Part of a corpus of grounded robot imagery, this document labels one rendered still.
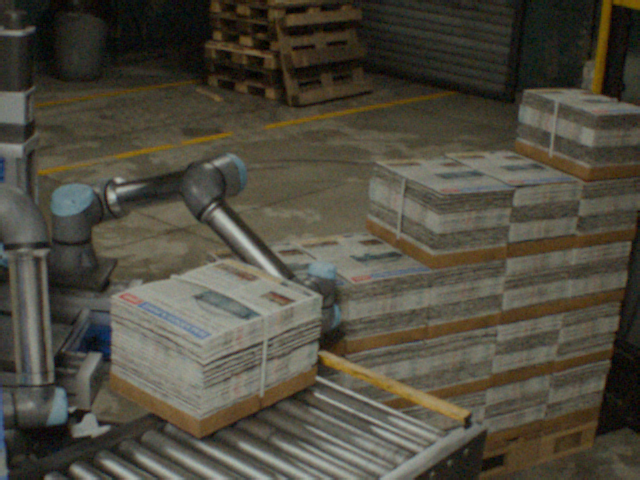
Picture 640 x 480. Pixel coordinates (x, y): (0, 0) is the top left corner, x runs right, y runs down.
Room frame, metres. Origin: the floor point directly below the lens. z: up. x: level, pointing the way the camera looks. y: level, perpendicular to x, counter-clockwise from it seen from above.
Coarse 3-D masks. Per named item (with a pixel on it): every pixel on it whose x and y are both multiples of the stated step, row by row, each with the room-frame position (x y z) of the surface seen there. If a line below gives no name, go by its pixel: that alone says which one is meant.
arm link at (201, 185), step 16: (192, 176) 2.50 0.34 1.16; (208, 176) 2.50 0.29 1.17; (192, 192) 2.47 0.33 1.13; (208, 192) 2.46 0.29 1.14; (192, 208) 2.45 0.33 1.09; (208, 208) 2.44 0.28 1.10; (224, 208) 2.45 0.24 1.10; (208, 224) 2.45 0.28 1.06; (224, 224) 2.43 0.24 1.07; (240, 224) 2.43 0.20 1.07; (224, 240) 2.43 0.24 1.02; (240, 240) 2.41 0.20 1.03; (256, 240) 2.42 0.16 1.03; (240, 256) 2.40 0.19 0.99; (256, 256) 2.39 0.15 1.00; (272, 256) 2.40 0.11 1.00; (272, 272) 2.37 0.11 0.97; (288, 272) 2.38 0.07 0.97
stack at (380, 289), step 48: (336, 240) 3.05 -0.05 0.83; (384, 240) 3.11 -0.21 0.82; (336, 288) 2.67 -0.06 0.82; (384, 288) 2.76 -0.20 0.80; (432, 288) 2.86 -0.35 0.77; (480, 288) 2.96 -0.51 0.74; (528, 288) 3.06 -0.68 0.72; (336, 336) 2.68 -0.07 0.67; (480, 336) 2.96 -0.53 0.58; (528, 336) 3.08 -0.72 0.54; (432, 384) 2.88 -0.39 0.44; (528, 384) 3.10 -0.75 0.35
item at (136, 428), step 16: (144, 416) 1.90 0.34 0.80; (112, 432) 1.82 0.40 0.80; (128, 432) 1.83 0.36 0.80; (144, 432) 1.84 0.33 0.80; (160, 432) 1.88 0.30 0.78; (80, 448) 1.74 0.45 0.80; (96, 448) 1.75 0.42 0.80; (112, 448) 1.77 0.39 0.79; (32, 464) 1.66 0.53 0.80; (48, 464) 1.67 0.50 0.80; (64, 464) 1.68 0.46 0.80
